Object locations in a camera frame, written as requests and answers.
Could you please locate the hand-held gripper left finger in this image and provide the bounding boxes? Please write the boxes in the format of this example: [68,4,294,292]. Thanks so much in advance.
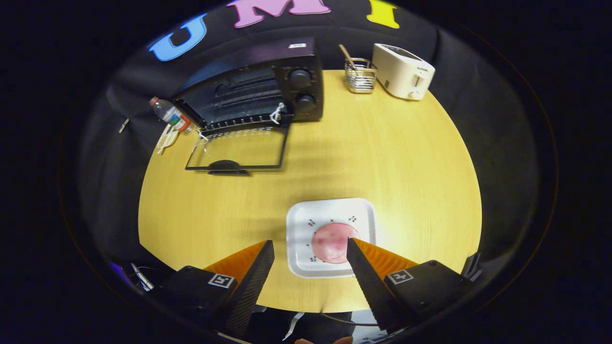
[158,240,275,337]

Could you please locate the wooden stick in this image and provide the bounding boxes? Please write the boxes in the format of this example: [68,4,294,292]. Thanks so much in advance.
[339,44,357,70]

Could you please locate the clear plastic water bottle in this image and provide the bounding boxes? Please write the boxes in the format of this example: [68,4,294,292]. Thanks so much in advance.
[149,97,192,133]

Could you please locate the cream pop-up toaster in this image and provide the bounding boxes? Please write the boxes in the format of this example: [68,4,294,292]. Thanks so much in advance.
[372,43,436,101]

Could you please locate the white square plate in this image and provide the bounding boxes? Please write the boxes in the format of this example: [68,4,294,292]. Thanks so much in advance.
[286,198,377,279]

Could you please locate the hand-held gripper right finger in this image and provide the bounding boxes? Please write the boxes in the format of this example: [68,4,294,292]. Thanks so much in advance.
[346,237,476,334]

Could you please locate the round pink ham slice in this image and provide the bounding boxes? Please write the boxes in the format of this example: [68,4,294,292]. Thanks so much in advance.
[312,223,359,264]

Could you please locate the black toaster oven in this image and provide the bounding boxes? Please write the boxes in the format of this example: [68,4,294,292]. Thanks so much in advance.
[173,37,325,176]

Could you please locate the wire mesh utensil basket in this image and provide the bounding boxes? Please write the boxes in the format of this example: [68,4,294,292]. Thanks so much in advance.
[344,57,378,94]

